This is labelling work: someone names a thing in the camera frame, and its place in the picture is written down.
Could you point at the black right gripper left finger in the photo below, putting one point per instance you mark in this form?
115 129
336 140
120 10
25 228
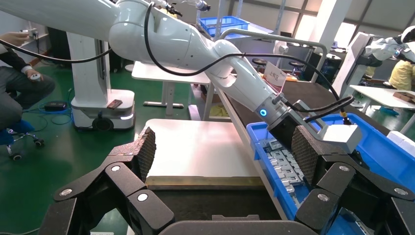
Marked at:
123 181

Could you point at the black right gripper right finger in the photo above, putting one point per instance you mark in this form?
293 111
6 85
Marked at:
340 181

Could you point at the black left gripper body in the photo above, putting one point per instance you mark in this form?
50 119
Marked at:
283 133

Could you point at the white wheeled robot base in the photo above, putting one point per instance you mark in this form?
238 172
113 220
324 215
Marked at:
87 77

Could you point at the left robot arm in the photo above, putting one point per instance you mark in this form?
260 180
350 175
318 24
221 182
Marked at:
162 39

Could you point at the grey stacked clip part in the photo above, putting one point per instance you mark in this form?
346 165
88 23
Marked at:
271 145

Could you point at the long thin metal strip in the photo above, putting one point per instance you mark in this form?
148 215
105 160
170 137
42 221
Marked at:
278 176

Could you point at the large blue plastic bin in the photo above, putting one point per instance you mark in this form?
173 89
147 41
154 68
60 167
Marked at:
382 152

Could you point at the acrylic sign with red print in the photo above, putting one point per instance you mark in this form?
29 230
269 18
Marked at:
274 77

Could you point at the yellow bag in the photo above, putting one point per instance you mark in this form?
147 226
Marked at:
219 111

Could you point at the round stool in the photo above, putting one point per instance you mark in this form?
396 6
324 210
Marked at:
295 64
259 61

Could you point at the white foam block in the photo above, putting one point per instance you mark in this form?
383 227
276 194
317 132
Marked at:
403 142

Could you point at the dark handheld device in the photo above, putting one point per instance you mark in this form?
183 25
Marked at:
114 104

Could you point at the white table with cardboard box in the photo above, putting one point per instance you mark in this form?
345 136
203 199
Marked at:
379 95

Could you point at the grey tubular railing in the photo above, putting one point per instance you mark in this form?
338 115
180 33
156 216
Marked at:
275 36

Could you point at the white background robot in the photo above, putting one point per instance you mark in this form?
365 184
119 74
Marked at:
353 65

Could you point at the black box on floor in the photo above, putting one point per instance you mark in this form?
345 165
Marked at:
55 106

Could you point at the open cardboard box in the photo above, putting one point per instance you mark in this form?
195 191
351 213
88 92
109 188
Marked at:
405 96

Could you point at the white desk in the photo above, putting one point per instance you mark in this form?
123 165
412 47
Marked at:
162 73

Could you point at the blue wheeled stool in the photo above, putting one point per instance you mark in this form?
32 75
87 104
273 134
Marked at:
16 129

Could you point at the person in yellow gown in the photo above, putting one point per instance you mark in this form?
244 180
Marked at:
402 76

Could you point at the small blue plastic bin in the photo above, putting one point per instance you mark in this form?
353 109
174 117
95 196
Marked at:
223 26

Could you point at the seated person in dark clothes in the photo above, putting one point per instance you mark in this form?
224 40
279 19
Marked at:
19 87

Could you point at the black container with brass frame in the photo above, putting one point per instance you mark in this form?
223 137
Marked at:
210 201

